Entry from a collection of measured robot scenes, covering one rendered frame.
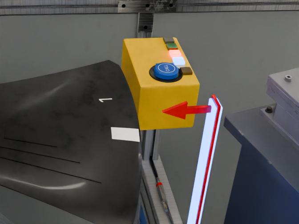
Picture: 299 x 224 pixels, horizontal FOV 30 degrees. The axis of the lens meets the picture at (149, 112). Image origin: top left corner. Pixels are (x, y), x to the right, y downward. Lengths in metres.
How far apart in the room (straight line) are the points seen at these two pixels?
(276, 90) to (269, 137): 0.08
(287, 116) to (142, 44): 0.28
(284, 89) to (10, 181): 0.50
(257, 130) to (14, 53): 0.67
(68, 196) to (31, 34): 0.83
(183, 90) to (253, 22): 0.61
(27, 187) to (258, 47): 1.05
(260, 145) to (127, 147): 0.35
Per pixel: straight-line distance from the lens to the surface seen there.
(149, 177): 1.02
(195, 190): 0.73
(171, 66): 0.91
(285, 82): 0.93
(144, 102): 0.89
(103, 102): 0.65
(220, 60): 1.50
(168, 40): 1.00
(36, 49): 1.38
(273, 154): 0.90
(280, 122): 0.94
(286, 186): 0.87
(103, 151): 0.61
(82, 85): 0.66
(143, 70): 0.91
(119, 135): 0.62
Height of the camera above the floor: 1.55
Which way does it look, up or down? 35 degrees down
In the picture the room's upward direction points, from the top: 6 degrees clockwise
